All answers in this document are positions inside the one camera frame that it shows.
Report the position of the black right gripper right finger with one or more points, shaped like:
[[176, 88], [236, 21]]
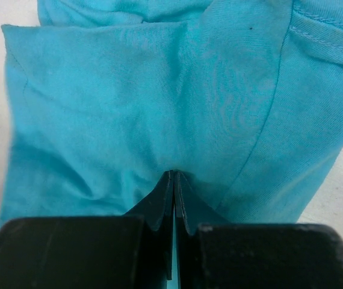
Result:
[[215, 253]]

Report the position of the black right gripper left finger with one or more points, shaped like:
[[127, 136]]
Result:
[[129, 251]]

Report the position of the turquoise t shirt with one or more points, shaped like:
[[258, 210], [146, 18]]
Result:
[[244, 97]]

